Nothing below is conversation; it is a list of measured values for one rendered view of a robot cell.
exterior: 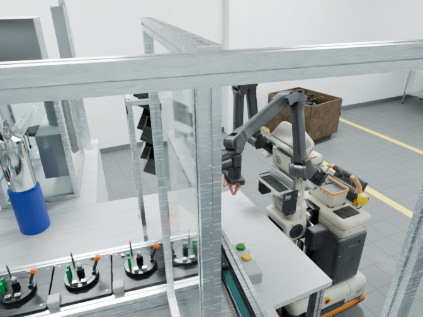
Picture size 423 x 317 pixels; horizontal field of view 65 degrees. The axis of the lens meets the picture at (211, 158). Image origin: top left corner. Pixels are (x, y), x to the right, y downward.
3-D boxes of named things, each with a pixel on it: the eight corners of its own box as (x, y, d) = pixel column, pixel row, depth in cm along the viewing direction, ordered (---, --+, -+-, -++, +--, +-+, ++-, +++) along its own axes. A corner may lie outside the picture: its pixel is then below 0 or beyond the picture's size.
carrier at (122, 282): (163, 245, 161) (161, 224, 155) (172, 282, 140) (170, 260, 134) (112, 256, 154) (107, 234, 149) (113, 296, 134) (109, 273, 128)
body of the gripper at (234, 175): (231, 185, 142) (231, 170, 139) (223, 175, 151) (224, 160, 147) (245, 183, 143) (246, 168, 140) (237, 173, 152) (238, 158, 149)
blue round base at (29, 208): (51, 216, 198) (41, 177, 186) (48, 233, 184) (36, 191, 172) (23, 221, 194) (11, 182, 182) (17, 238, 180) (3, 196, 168)
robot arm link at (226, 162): (242, 138, 138) (230, 137, 145) (220, 144, 132) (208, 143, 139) (245, 165, 141) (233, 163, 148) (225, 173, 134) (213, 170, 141)
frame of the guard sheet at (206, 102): (174, 290, 135) (152, 16, 89) (220, 477, 82) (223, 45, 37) (167, 292, 134) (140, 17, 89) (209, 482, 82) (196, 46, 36)
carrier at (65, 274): (111, 256, 154) (107, 234, 149) (112, 296, 134) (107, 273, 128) (55, 267, 148) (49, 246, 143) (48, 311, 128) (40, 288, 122)
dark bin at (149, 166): (196, 176, 174) (201, 165, 171) (197, 189, 162) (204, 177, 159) (145, 159, 166) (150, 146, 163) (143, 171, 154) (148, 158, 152)
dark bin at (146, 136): (195, 148, 167) (201, 136, 164) (197, 160, 155) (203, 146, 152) (141, 129, 159) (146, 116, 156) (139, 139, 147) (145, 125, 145)
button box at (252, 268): (244, 251, 164) (245, 241, 161) (262, 282, 146) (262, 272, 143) (231, 253, 162) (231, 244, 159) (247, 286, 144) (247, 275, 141)
